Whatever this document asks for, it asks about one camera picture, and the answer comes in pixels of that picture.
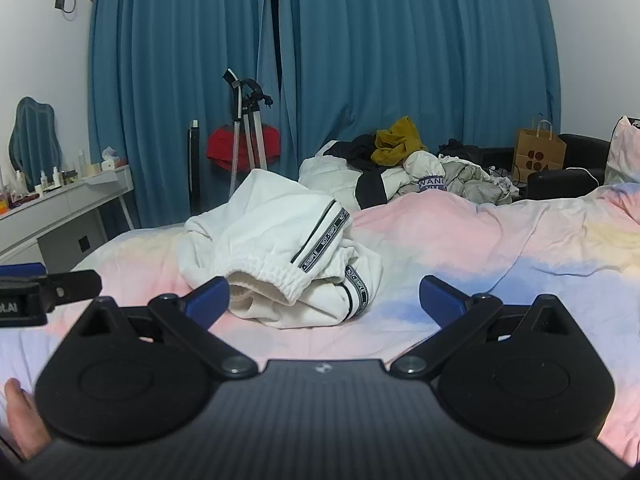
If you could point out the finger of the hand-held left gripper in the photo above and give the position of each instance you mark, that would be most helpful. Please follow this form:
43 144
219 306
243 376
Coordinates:
20 268
75 285

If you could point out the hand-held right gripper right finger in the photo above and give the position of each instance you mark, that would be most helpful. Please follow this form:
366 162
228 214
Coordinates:
439 300

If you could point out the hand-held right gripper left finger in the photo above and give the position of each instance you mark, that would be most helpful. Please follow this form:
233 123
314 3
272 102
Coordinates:
209 297

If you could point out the person's right hand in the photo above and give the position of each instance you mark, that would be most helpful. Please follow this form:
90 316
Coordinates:
25 420

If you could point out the white dresser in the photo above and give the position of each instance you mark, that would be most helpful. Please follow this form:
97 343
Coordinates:
55 210

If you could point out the pastel tie-dye bed blanket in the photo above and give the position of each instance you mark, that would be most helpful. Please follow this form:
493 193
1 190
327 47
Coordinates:
500 260

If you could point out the row of cosmetic bottles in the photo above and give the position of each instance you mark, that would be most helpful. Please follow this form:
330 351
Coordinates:
55 177

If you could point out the grey and white garment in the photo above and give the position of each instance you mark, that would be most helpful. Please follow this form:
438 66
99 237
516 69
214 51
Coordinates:
470 177

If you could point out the tissue box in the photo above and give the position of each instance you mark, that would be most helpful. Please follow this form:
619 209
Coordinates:
109 162

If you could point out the slim white and black stand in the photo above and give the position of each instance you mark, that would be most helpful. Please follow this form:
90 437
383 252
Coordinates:
193 170

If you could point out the wavy blue-framed mirror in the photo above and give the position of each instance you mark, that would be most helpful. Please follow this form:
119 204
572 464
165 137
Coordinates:
35 135

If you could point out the red cloth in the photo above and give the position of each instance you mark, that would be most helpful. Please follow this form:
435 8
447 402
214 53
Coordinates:
220 147

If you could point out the mustard yellow cloth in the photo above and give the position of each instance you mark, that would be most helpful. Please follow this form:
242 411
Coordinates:
397 142

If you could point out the white jacket with black panels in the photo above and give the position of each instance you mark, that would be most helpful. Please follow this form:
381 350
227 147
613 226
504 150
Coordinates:
330 170

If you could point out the brown paper bag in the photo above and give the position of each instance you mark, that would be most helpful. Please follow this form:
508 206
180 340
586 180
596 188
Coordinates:
537 157

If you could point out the garment steamer stand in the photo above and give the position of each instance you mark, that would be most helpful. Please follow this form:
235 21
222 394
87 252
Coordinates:
248 110

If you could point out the black armchair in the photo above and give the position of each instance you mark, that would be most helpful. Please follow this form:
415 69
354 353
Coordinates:
580 155

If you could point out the pastel pillow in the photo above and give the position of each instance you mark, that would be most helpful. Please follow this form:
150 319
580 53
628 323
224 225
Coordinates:
625 150

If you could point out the blue curtain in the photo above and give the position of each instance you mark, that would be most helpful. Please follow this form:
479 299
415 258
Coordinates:
425 45
165 60

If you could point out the dark wall socket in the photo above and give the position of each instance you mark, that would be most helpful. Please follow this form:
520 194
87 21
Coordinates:
84 244
61 3

